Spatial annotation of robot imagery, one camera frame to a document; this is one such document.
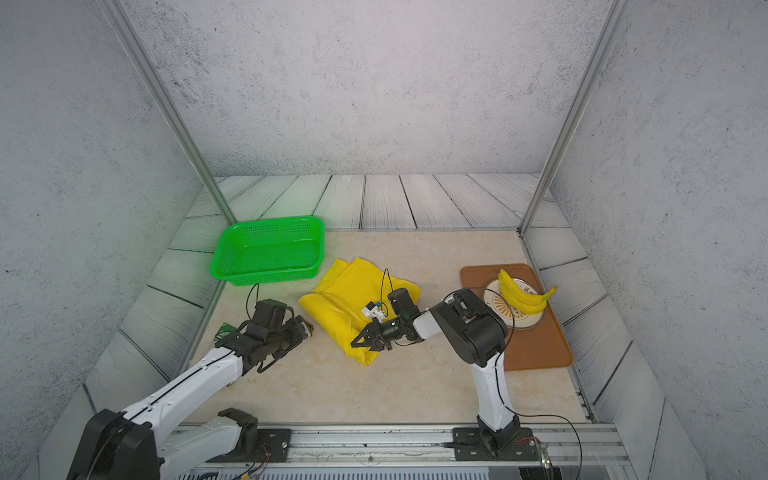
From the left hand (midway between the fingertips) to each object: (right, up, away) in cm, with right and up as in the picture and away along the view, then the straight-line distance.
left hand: (312, 331), depth 86 cm
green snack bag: (-29, -2, +7) cm, 30 cm away
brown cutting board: (+66, -5, +2) cm, 66 cm away
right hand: (+13, -5, 0) cm, 14 cm away
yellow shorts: (+5, +6, +10) cm, 13 cm away
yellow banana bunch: (+66, +6, +9) cm, 67 cm away
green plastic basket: (-24, +23, +30) cm, 45 cm away
